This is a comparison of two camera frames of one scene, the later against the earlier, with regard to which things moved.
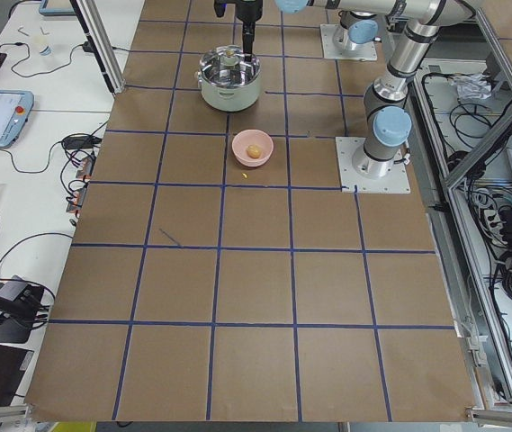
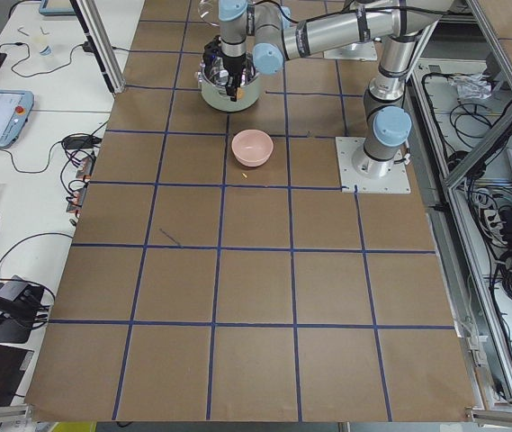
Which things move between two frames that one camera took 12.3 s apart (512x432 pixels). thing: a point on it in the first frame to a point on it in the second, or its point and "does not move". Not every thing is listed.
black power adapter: x=81 y=142 does not move
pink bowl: x=243 y=139 does not move
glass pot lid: x=229 y=67 to x=205 y=11
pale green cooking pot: x=229 y=100 does not move
